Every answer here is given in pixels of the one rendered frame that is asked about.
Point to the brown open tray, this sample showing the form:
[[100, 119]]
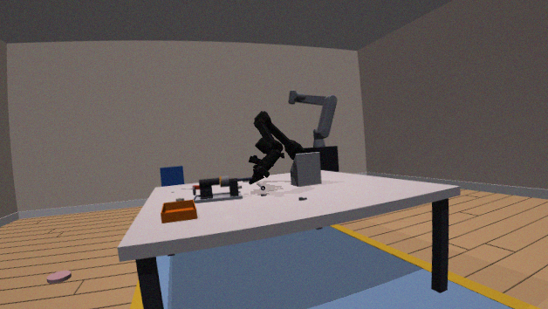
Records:
[[178, 211]]

